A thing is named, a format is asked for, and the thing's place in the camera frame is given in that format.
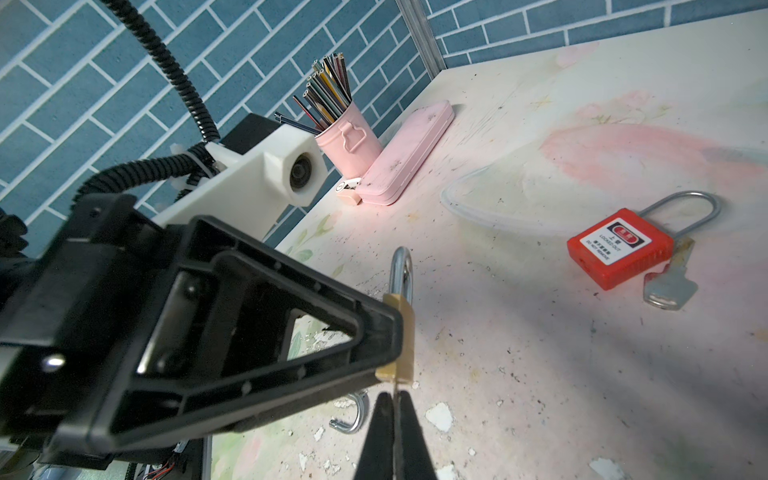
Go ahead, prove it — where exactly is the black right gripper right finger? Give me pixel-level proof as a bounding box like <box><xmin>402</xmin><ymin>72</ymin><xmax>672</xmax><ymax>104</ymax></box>
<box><xmin>397</xmin><ymin>391</ymin><xmax>437</xmax><ymax>480</ymax></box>

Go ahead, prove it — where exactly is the silver red padlock key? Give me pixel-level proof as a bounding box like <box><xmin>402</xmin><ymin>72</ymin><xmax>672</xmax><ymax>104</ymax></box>
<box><xmin>643</xmin><ymin>237</ymin><xmax>698</xmax><ymax>311</ymax></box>

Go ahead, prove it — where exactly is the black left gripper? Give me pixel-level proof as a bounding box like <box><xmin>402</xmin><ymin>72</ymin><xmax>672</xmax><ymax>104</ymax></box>
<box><xmin>1</xmin><ymin>194</ymin><xmax>401</xmax><ymax>468</ymax></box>

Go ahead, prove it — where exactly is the pink pencil cup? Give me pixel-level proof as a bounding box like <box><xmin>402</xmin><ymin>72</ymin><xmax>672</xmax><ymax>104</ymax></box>
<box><xmin>315</xmin><ymin>103</ymin><xmax>383</xmax><ymax>179</ymax></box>

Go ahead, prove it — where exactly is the brass padlock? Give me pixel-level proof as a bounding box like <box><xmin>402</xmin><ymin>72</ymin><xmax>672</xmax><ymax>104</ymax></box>
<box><xmin>376</xmin><ymin>246</ymin><xmax>415</xmax><ymax>389</ymax></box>

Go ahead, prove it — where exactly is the pink pencil case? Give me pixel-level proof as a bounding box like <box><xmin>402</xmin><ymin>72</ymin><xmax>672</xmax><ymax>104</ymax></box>
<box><xmin>355</xmin><ymin>100</ymin><xmax>455</xmax><ymax>206</ymax></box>

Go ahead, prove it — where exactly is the red padlock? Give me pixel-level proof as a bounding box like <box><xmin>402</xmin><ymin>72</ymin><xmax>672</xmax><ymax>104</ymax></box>
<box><xmin>567</xmin><ymin>190</ymin><xmax>722</xmax><ymax>291</ymax></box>

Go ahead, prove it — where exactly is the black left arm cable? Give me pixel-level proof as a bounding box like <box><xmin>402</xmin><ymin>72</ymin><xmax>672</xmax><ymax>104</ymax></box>
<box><xmin>70</xmin><ymin>0</ymin><xmax>223</xmax><ymax>205</ymax></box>

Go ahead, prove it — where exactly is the coloured pencils bundle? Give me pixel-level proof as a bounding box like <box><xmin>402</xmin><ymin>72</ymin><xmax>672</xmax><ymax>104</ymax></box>
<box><xmin>273</xmin><ymin>52</ymin><xmax>353</xmax><ymax>136</ymax></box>

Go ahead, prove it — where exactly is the aluminium corner post left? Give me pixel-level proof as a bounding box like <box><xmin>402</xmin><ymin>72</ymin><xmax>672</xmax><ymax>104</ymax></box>
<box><xmin>396</xmin><ymin>0</ymin><xmax>446</xmax><ymax>80</ymax></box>

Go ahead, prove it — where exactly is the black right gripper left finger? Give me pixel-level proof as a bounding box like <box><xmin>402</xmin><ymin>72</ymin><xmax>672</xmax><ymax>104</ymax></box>
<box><xmin>353</xmin><ymin>392</ymin><xmax>395</xmax><ymax>480</ymax></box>

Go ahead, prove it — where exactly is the blue padlock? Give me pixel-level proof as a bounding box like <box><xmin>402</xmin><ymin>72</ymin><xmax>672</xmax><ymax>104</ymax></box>
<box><xmin>328</xmin><ymin>391</ymin><xmax>369</xmax><ymax>435</ymax></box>

